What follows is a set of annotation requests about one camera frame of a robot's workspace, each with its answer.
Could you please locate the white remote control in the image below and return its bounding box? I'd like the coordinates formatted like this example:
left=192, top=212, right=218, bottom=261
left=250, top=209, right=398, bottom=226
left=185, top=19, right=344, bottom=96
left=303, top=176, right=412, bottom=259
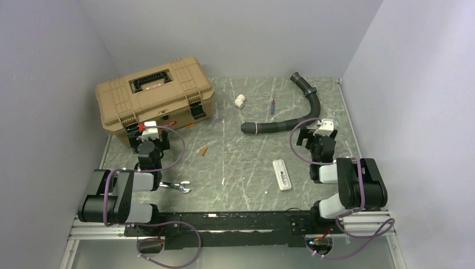
left=272, top=159, right=292, bottom=191

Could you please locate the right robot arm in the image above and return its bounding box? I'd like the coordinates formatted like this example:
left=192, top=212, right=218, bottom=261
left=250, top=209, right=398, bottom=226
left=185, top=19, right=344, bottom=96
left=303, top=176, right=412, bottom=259
left=296, top=127, right=388, bottom=233

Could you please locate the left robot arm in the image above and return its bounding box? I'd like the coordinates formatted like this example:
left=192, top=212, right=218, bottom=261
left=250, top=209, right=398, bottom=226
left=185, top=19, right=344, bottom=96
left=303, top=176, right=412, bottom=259
left=77, top=128, right=170, bottom=235

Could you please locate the tan plastic toolbox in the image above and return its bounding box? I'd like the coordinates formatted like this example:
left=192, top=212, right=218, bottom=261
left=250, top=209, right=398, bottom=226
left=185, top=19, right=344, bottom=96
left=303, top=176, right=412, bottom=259
left=96, top=57, right=215, bottom=147

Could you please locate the silver open-end wrench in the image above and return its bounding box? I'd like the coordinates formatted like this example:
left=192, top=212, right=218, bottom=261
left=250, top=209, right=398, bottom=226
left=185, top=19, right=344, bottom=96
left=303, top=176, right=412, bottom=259
left=159, top=181, right=191, bottom=193

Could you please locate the white pipe fitting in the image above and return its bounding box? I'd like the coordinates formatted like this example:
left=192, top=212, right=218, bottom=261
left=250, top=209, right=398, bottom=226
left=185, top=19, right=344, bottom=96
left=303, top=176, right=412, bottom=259
left=234, top=94, right=246, bottom=109

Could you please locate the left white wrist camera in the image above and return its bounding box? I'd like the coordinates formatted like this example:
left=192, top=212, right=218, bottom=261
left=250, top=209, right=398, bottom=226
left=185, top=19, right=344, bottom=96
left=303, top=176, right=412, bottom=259
left=139, top=121, right=160, bottom=141

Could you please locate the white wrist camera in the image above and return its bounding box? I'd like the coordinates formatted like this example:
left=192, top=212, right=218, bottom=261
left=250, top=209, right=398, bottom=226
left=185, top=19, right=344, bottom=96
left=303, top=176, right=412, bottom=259
left=313, top=119, right=336, bottom=136
left=139, top=121, right=160, bottom=141

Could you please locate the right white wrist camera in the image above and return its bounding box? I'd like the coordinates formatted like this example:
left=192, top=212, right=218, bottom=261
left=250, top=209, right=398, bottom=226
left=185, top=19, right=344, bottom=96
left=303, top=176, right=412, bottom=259
left=313, top=119, right=336, bottom=136

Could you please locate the black corrugated hose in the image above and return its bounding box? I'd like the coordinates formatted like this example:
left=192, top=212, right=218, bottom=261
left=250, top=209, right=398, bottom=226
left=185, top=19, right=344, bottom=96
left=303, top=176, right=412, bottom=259
left=240, top=72, right=322, bottom=135

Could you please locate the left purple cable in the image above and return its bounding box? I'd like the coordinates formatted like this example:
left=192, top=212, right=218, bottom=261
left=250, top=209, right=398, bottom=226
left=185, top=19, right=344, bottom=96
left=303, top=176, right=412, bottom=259
left=103, top=125, right=186, bottom=228

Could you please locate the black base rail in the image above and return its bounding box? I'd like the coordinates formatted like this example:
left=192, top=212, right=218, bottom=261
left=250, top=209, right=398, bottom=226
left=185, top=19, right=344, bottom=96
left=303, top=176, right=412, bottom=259
left=124, top=208, right=340, bottom=250

